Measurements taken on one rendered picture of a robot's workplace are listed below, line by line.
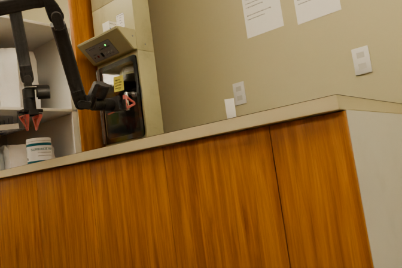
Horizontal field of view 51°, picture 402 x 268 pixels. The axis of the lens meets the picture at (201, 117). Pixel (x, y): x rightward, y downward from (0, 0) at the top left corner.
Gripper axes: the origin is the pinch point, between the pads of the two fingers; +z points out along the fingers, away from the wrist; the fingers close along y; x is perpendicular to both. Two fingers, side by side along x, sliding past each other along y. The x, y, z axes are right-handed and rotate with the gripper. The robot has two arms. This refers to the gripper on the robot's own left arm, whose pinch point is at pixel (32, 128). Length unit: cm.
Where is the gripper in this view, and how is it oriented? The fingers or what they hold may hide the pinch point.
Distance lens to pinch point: 220.3
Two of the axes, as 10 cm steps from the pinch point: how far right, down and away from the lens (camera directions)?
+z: 1.4, 9.8, -1.2
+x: -7.5, 1.9, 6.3
